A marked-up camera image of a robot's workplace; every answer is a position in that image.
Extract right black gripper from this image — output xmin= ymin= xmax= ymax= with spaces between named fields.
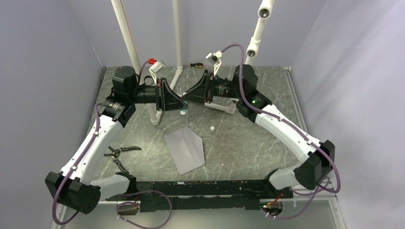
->
xmin=181 ymin=70 xmax=244 ymax=106

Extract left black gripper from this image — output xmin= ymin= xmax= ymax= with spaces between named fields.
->
xmin=129 ymin=78 xmax=188 ymax=112

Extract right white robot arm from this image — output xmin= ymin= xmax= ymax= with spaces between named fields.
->
xmin=182 ymin=64 xmax=335 ymax=198

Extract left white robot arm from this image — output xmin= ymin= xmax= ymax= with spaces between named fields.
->
xmin=45 ymin=66 xmax=187 ymax=214

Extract yellow black screwdriver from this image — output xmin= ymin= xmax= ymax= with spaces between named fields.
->
xmin=189 ymin=62 xmax=204 ymax=68

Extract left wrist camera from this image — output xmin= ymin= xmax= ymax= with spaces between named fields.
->
xmin=148 ymin=58 xmax=166 ymax=85

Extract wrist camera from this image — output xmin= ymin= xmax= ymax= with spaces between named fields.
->
xmin=206 ymin=50 xmax=223 ymax=76
xmin=148 ymin=58 xmax=166 ymax=85

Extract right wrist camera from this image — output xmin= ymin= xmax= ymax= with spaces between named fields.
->
xmin=206 ymin=50 xmax=223 ymax=76

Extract black handled pliers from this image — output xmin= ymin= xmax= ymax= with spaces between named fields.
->
xmin=104 ymin=145 xmax=142 ymax=174

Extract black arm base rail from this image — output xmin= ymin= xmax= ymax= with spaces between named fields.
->
xmin=108 ymin=179 xmax=293 ymax=213

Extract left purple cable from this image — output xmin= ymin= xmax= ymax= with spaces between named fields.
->
xmin=52 ymin=60 xmax=152 ymax=226

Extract purple cable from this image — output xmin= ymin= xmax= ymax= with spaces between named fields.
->
xmin=221 ymin=43 xmax=341 ymax=221
xmin=52 ymin=60 xmax=152 ymax=226

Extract white PVC pipe frame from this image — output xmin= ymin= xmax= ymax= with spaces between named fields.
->
xmin=111 ymin=0 xmax=274 ymax=114

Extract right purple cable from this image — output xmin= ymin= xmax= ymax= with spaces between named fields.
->
xmin=221 ymin=43 xmax=341 ymax=221

